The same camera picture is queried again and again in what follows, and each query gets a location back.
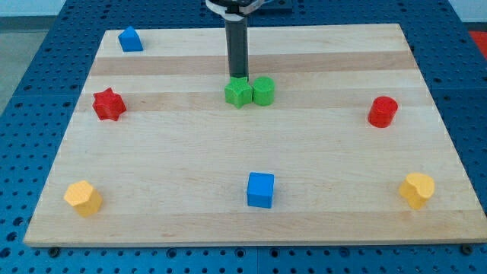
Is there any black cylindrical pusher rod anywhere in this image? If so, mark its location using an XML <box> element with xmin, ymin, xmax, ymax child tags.
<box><xmin>225</xmin><ymin>18</ymin><xmax>249</xmax><ymax>78</ymax></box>

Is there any blue cube block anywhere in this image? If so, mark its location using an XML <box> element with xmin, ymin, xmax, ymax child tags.
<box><xmin>247</xmin><ymin>172</ymin><xmax>275</xmax><ymax>209</ymax></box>

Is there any green cylinder block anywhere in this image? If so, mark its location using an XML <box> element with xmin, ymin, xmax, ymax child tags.
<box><xmin>253</xmin><ymin>76</ymin><xmax>275</xmax><ymax>106</ymax></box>

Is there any red cylinder block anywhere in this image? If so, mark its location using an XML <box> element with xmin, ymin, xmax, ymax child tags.
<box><xmin>368</xmin><ymin>96</ymin><xmax>399</xmax><ymax>128</ymax></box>

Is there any yellow hexagon block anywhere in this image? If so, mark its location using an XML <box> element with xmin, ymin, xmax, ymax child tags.
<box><xmin>63</xmin><ymin>180</ymin><xmax>103</xmax><ymax>218</ymax></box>

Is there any blue pentagon block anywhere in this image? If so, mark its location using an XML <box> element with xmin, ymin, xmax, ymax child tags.
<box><xmin>118</xmin><ymin>26</ymin><xmax>144</xmax><ymax>52</ymax></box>

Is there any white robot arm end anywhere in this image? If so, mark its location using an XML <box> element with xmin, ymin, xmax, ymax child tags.
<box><xmin>205</xmin><ymin>0</ymin><xmax>266</xmax><ymax>21</ymax></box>

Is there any green star block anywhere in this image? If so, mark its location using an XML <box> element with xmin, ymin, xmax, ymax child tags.
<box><xmin>224</xmin><ymin>77</ymin><xmax>253</xmax><ymax>109</ymax></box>

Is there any yellow heart block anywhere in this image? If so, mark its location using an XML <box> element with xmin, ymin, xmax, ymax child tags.
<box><xmin>399</xmin><ymin>173</ymin><xmax>435</xmax><ymax>210</ymax></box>

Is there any wooden board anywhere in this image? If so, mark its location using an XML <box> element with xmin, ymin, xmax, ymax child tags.
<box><xmin>24</xmin><ymin>24</ymin><xmax>486</xmax><ymax>247</ymax></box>

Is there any red star block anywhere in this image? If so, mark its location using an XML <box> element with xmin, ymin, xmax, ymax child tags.
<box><xmin>92</xmin><ymin>88</ymin><xmax>126</xmax><ymax>121</ymax></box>

